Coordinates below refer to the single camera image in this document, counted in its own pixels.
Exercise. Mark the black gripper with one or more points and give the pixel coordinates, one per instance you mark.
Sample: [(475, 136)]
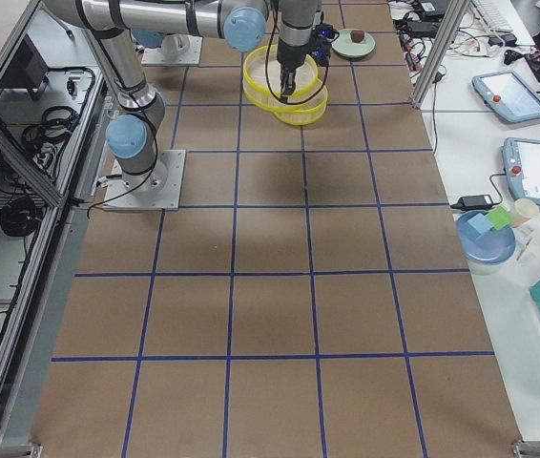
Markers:
[(291, 56)]

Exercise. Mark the yellow steamer layer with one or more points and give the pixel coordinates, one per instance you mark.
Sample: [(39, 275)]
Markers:
[(261, 81), (308, 113)]

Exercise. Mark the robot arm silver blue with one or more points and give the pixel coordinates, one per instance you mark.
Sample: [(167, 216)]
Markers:
[(294, 19), (110, 25)]

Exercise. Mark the light green plate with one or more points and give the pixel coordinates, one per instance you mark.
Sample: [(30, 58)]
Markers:
[(344, 47)]

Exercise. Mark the brown steamed bun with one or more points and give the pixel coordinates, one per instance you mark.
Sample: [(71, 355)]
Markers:
[(357, 36)]

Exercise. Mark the upper blue teach pendant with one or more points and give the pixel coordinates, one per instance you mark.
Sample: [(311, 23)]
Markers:
[(508, 95)]

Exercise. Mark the blue teach pendant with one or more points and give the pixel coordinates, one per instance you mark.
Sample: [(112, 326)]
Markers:
[(521, 157), (508, 95)]

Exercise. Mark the small black power brick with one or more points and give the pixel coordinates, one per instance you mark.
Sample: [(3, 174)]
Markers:
[(473, 202)]

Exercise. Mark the blue foam block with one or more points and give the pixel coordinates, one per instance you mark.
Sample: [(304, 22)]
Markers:
[(478, 225)]

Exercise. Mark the green foam block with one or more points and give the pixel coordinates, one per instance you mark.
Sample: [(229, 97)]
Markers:
[(499, 217)]

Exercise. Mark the lower blue teach pendant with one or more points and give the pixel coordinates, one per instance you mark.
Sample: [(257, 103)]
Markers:
[(521, 157)]

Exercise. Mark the blue plate with blocks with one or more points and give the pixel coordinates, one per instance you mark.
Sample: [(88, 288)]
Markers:
[(492, 248)]

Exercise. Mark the beige paper cup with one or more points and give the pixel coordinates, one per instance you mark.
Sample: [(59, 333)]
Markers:
[(522, 211)]

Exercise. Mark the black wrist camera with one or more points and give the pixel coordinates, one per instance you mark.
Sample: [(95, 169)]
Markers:
[(320, 44)]

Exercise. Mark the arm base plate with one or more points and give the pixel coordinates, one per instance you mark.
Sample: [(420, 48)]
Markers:
[(176, 50), (160, 191)]

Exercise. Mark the aluminium frame post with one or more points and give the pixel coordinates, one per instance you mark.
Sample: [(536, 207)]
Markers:
[(446, 33)]

